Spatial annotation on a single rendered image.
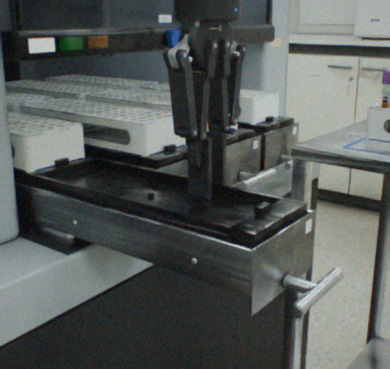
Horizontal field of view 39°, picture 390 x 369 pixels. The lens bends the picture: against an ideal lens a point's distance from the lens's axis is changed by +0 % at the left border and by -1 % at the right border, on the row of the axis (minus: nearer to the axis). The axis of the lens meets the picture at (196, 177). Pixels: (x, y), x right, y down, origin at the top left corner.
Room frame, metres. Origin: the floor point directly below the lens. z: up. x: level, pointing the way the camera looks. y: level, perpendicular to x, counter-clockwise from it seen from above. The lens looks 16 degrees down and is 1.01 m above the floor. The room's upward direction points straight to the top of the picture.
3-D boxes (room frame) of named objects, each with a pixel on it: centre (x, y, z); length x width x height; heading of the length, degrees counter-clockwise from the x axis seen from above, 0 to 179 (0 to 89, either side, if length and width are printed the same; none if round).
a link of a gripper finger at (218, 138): (0.64, -0.02, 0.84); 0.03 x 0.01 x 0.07; 53
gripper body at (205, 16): (0.63, -0.01, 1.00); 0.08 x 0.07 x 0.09; 143
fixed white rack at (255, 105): (1.14, -0.02, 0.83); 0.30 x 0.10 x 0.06; 53
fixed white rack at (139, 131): (0.90, 0.16, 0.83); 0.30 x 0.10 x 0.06; 53
